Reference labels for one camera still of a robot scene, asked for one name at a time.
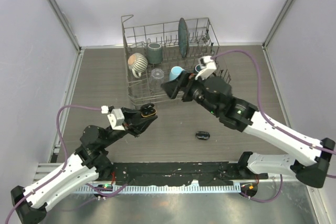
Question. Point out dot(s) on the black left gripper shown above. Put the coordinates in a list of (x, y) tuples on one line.
[(134, 123)]

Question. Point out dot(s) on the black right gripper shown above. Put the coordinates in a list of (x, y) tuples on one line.
[(185, 83)]

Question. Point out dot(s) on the small black earbud case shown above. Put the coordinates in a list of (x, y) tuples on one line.
[(148, 110)]

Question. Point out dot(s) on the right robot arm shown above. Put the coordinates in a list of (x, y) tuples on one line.
[(305, 158)]

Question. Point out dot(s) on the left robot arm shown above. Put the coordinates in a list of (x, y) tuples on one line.
[(88, 163)]

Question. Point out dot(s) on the light blue mug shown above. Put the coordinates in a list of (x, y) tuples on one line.
[(175, 72)]

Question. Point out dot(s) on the clear glass tumbler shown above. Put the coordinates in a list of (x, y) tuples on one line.
[(156, 79)]

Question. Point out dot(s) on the dark green mug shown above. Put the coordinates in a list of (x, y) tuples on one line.
[(197, 68)]

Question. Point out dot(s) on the grey ceramic cup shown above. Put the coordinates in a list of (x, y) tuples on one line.
[(154, 53)]

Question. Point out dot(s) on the striped ceramic mug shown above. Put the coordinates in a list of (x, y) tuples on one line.
[(137, 64)]

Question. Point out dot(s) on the dark teal plate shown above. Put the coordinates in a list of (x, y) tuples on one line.
[(183, 37)]

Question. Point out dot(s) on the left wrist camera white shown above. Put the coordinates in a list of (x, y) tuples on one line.
[(115, 117)]

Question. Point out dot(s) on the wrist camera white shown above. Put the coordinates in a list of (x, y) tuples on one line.
[(208, 66), (115, 117)]

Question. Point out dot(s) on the metal wire dish rack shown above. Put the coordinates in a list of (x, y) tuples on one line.
[(202, 42)]

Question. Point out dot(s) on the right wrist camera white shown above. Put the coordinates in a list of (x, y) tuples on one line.
[(208, 66)]

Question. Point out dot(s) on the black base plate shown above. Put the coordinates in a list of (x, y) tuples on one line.
[(175, 173)]

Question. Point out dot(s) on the white slotted cable duct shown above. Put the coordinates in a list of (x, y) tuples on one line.
[(193, 188)]

